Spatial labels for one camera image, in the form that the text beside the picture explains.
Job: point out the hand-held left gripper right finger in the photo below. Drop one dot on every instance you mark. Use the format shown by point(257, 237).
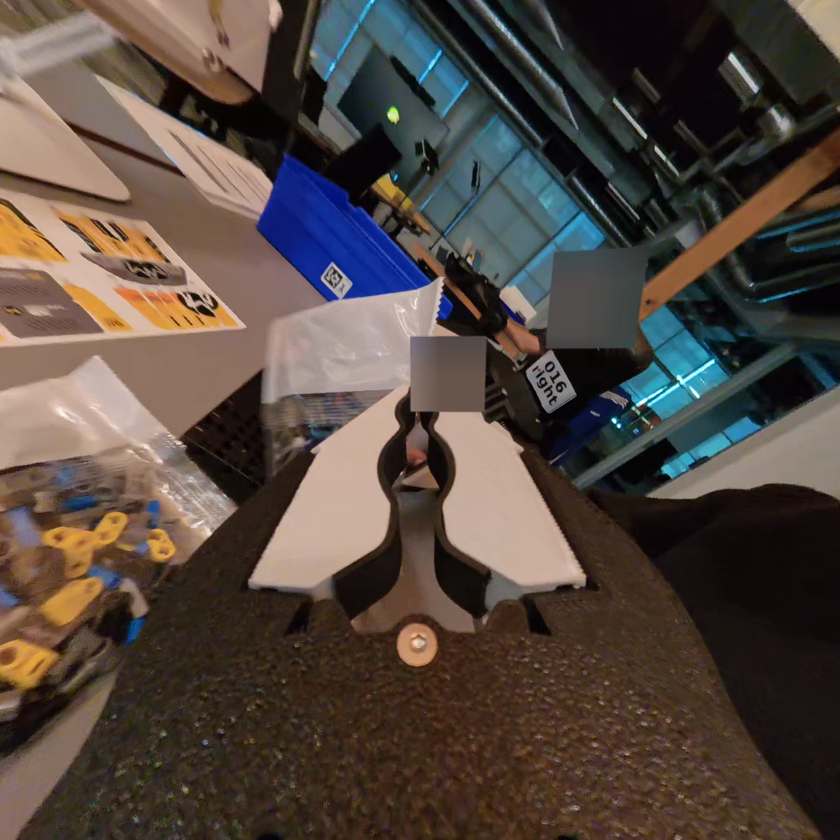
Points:
point(505, 518)

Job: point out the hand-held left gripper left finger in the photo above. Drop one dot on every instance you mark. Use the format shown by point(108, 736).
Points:
point(328, 512)

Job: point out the clear bag of dark parts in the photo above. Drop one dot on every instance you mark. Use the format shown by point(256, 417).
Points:
point(341, 348)

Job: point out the person's right hand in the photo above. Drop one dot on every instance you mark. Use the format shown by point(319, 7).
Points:
point(525, 340)

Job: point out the blue striped jacket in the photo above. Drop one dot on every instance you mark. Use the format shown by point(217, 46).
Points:
point(594, 410)

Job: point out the black backpack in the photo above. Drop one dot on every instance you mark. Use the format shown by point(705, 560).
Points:
point(476, 295)

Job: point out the black perforated block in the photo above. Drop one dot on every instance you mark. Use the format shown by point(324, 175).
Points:
point(226, 433)

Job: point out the black light stand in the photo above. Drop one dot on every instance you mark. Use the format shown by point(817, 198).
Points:
point(428, 154)
point(475, 177)

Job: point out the clear bag blue yellow parts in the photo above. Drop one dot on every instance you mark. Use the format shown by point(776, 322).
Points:
point(72, 525)

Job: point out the blue plastic bin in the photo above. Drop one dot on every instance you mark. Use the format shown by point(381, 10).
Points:
point(315, 223)

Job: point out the black monitor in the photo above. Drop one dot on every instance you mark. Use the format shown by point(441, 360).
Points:
point(371, 161)

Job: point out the yellow grey sticker sheet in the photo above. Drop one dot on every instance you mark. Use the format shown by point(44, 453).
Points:
point(131, 275)

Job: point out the white printed sheet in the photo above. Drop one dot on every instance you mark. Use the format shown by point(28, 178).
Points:
point(210, 164)

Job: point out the wooden post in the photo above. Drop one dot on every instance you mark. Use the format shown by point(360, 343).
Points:
point(735, 216)

